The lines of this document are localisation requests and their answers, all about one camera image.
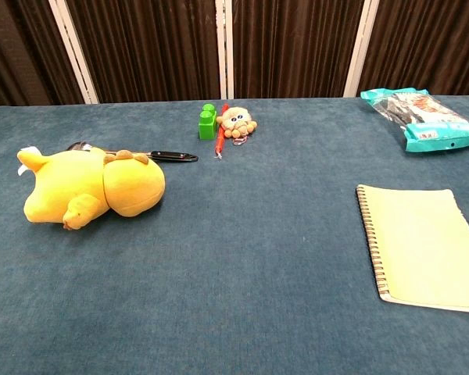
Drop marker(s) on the green plastic building block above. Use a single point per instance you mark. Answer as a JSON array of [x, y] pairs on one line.
[[207, 127]]

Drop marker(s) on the yellow spiral notebook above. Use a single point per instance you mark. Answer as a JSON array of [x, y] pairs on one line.
[[418, 246]]

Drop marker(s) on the teal snack bag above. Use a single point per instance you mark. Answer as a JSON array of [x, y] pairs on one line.
[[426, 129]]

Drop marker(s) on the yellow plush duck toy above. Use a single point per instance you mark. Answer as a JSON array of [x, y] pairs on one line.
[[133, 187]]

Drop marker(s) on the white partition frame post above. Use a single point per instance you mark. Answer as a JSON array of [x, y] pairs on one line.
[[72, 51], [361, 47], [228, 58]]

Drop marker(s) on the dark brown pleated curtain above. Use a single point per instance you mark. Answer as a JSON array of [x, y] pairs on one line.
[[148, 47], [19, 51], [293, 47], [430, 43]]

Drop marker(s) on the blue velvet table cover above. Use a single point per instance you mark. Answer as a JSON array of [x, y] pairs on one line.
[[234, 254]]

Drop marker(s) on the red pen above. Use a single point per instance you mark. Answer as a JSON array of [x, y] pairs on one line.
[[220, 142]]

